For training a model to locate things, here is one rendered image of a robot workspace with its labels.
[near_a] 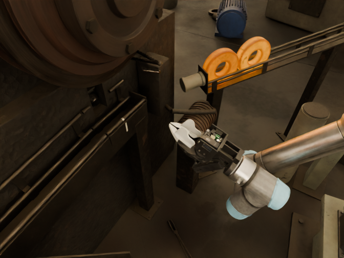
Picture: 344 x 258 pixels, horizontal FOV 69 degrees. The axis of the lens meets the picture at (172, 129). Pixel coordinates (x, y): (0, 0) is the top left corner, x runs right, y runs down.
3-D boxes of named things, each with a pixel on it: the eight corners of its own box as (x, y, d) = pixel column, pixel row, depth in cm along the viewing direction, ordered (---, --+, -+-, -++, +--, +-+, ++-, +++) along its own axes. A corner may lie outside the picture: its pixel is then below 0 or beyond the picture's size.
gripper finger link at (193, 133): (179, 107, 70) (207, 126, 69) (174, 119, 75) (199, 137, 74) (174, 113, 68) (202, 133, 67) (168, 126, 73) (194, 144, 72)
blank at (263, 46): (236, 42, 99) (241, 46, 97) (269, 30, 102) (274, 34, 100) (233, 74, 111) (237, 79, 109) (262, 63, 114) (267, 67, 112)
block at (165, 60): (139, 109, 106) (133, 59, 89) (150, 99, 111) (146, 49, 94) (160, 119, 102) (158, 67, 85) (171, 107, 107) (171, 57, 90)
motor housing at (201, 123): (170, 189, 143) (170, 122, 105) (189, 162, 156) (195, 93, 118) (191, 200, 138) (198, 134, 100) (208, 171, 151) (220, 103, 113)
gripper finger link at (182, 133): (174, 113, 68) (202, 133, 67) (168, 126, 73) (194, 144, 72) (168, 121, 66) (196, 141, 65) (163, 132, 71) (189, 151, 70)
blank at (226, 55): (201, 54, 96) (206, 58, 94) (236, 42, 99) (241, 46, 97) (201, 86, 108) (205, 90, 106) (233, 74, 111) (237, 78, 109)
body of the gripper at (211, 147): (210, 121, 68) (248, 147, 67) (199, 137, 75) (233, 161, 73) (197, 139, 64) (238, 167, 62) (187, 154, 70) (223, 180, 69)
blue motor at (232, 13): (212, 42, 263) (217, 7, 239) (216, 19, 302) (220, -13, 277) (242, 44, 259) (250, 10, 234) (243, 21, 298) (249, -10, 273)
